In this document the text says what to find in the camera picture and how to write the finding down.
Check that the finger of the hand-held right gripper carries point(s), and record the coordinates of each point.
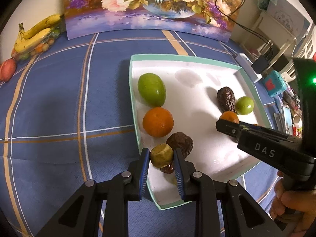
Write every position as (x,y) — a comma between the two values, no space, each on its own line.
(228,129)
(271,132)

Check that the yellow banana bunch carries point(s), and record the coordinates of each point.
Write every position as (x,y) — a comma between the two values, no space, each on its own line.
(27,43)

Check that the green rimmed white box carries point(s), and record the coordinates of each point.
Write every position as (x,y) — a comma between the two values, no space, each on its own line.
(197,91)

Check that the white framed sign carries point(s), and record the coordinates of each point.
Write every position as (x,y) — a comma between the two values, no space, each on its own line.
(286,17)

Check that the small green jujube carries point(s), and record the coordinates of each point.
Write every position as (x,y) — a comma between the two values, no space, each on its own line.
(244,105)

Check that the large green jujube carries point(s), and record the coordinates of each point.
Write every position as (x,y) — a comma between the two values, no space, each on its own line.
(151,92)

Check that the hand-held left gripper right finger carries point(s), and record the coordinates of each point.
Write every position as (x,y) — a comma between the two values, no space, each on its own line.
(179,170)

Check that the white power strip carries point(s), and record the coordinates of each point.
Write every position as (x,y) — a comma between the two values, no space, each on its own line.
(243,60)

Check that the flower painting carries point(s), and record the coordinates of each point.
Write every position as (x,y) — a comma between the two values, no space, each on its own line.
(148,5)

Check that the glass fruit bowl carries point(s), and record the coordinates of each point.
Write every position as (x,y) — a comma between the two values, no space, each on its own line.
(42,47)

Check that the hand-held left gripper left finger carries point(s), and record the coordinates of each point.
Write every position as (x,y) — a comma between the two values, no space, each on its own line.
(144,167)

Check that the golden dried fig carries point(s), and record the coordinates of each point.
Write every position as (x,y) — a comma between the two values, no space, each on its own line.
(161,155)

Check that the white wooden shelf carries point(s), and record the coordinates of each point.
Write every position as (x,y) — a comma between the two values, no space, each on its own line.
(261,17)

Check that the teal small box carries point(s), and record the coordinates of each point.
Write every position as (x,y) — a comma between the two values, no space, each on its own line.
(276,84)

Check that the black power adapter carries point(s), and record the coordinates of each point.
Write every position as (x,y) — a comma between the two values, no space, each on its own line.
(260,64)

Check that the red apple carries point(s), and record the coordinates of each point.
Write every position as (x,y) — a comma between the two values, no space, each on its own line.
(8,69)

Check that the person's right hand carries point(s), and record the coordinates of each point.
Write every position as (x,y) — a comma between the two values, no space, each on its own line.
(296,207)

